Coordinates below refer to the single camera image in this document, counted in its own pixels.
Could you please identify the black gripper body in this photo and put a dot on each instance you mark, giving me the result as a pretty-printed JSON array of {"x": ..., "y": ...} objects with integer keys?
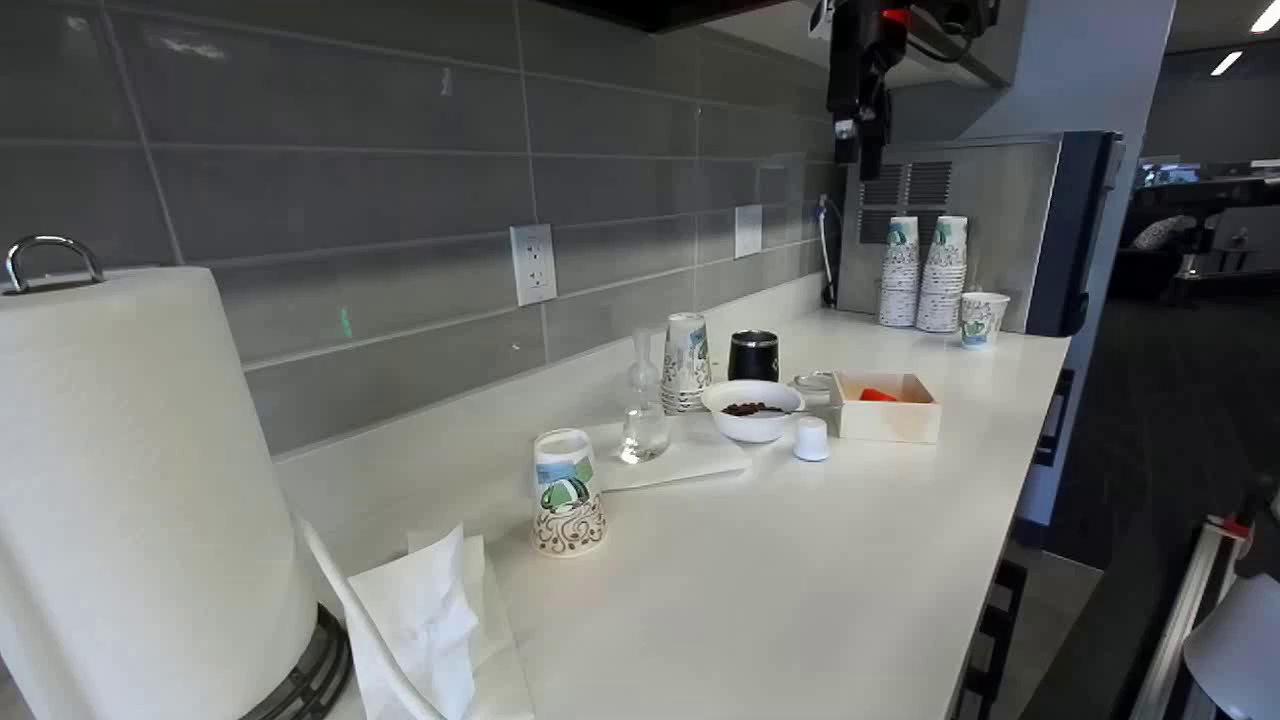
[{"x": 854, "y": 60}]

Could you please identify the white paper napkin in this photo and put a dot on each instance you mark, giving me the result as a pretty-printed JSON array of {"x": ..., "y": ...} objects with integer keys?
[{"x": 421, "y": 624}]

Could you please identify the stack of paper cups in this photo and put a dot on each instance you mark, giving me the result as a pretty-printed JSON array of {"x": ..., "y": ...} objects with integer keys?
[
  {"x": 902, "y": 274},
  {"x": 943, "y": 274}
]

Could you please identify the single short paper cup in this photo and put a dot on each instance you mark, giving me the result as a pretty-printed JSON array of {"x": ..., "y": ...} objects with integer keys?
[{"x": 985, "y": 322}]

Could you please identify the black jar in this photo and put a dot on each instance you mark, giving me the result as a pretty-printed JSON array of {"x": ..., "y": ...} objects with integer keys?
[{"x": 752, "y": 359}]

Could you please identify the small clear glass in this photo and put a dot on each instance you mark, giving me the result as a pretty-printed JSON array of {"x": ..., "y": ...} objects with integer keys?
[{"x": 816, "y": 399}]

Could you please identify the light wooden box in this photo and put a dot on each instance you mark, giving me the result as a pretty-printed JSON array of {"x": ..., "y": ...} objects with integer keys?
[{"x": 887, "y": 420}]

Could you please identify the white bowl with dark contents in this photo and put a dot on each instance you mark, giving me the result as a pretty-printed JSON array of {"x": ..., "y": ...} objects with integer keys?
[{"x": 750, "y": 416}]

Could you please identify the long ceiling light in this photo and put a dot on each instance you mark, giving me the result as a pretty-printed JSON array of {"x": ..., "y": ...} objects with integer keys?
[
  {"x": 1265, "y": 16},
  {"x": 1226, "y": 66}
]

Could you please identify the small white cup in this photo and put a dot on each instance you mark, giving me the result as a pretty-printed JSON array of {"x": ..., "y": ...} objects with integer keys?
[{"x": 813, "y": 441}]

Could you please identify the clear glass flask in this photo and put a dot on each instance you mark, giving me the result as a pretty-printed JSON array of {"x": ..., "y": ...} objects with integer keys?
[{"x": 647, "y": 428}]

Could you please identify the upside-down patterned paper cup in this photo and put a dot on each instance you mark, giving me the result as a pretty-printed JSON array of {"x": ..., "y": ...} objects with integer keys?
[{"x": 566, "y": 495}]

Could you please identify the silver metal stand leg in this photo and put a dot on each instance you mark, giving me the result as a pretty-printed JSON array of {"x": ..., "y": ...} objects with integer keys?
[{"x": 1187, "y": 613}]

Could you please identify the black metal towel holder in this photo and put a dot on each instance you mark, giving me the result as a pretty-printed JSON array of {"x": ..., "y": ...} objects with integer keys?
[{"x": 311, "y": 672}]

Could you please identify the white paper towel roll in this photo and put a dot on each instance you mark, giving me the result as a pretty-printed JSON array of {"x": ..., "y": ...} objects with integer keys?
[{"x": 121, "y": 507}]

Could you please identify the black hanging wall utensil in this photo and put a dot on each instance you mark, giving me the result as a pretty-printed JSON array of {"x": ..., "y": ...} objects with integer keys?
[{"x": 826, "y": 254}]

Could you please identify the white wall outlet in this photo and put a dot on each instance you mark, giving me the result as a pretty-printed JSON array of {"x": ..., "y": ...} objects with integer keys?
[
  {"x": 534, "y": 266},
  {"x": 750, "y": 228}
]

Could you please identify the black slotted bracket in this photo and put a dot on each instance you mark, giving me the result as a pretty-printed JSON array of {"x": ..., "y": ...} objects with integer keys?
[{"x": 991, "y": 643}]

